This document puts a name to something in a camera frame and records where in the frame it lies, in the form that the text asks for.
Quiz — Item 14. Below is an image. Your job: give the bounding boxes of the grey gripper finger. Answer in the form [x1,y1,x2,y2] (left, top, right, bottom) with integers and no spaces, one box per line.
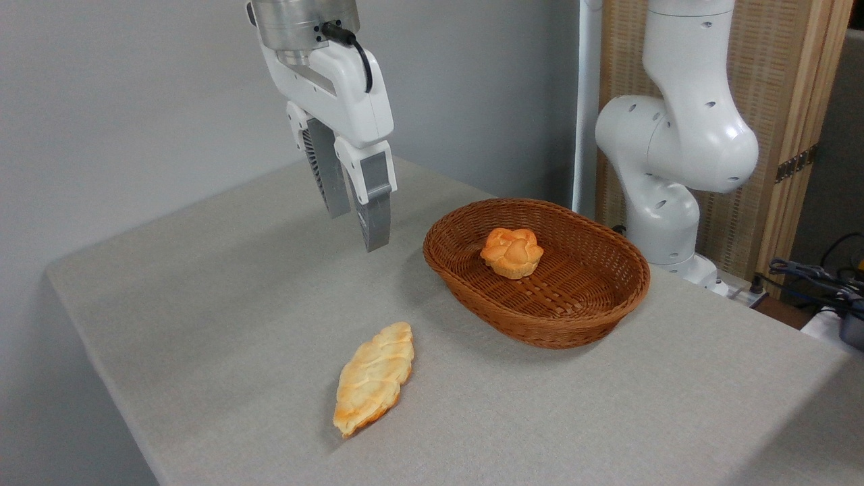
[334,137,398,252]
[286,101,352,219]

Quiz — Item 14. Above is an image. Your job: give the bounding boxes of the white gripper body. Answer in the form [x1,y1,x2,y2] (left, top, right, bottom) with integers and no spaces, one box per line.
[260,40,395,150]

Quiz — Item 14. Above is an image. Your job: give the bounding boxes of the round orange bread roll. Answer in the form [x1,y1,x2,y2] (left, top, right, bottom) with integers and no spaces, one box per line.
[480,228,544,280]

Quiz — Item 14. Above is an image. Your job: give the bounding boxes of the long braided bread loaf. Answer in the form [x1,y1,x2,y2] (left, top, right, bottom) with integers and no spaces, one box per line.
[333,321,415,439]

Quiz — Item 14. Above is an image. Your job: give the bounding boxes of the brown wicker basket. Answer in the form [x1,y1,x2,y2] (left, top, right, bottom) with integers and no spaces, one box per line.
[423,198,651,350]

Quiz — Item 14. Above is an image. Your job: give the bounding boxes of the grey tablecloth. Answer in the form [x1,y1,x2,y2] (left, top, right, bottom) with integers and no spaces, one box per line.
[46,155,864,486]

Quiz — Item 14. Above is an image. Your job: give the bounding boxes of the white vertical pole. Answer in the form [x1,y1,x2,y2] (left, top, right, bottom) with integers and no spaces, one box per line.
[574,0,603,218]

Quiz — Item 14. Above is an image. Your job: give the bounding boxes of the dark metal screen hinge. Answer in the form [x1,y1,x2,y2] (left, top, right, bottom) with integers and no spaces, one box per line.
[775,143,819,184]

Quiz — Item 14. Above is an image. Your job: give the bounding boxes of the grey device with white cloth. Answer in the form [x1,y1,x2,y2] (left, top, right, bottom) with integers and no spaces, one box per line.
[800,305,864,360]

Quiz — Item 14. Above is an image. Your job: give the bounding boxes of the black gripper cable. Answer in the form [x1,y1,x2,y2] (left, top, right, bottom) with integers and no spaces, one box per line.
[321,22,374,93]

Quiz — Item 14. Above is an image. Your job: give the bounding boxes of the dark cable bundle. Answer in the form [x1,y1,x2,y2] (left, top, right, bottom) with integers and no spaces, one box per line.
[755,233,864,318]

